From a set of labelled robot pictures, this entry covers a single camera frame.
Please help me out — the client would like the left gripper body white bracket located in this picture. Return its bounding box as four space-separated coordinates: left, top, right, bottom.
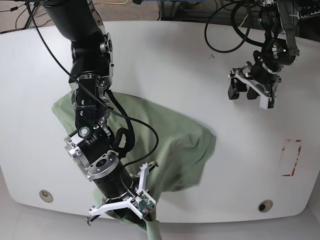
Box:
228 61 281 110

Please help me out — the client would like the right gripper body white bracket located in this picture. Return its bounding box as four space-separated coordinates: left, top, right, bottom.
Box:
85 161 159 225

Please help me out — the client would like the green t-shirt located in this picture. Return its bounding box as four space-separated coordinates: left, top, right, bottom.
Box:
51 92 217 240

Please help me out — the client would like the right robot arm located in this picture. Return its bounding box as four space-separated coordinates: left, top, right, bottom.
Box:
41 0 157 227

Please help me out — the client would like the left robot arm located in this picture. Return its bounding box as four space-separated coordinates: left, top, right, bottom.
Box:
228 0 300 110

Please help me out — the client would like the red tape rectangle marking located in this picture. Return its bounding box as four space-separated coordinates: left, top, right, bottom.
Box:
278 139 303 177

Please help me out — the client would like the white power strip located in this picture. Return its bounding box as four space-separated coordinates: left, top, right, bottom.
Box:
298 4 320 20

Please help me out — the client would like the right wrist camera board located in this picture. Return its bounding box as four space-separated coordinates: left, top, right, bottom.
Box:
131 192 156 217

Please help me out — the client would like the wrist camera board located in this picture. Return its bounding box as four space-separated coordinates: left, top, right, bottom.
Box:
131 192 156 217
267 96 277 110

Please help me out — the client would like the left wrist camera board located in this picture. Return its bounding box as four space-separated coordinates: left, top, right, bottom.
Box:
267 96 277 110

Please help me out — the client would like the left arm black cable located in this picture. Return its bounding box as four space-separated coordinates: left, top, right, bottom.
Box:
204 0 268 54

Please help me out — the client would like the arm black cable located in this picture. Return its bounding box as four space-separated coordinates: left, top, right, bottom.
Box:
24 0 160 168
204 0 268 54

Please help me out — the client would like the left table cable grommet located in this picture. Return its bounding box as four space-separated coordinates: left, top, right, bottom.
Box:
39 190 54 203

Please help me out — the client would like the table cable grommet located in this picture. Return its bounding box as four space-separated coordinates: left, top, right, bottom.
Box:
258 199 273 213
39 190 54 203

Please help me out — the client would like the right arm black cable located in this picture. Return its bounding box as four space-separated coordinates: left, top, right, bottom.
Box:
24 0 160 168

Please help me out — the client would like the right table cable grommet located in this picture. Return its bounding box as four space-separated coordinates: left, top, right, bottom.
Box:
258 199 273 213

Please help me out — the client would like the yellow cable on floor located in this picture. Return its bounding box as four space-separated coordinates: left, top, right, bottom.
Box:
99 0 131 6

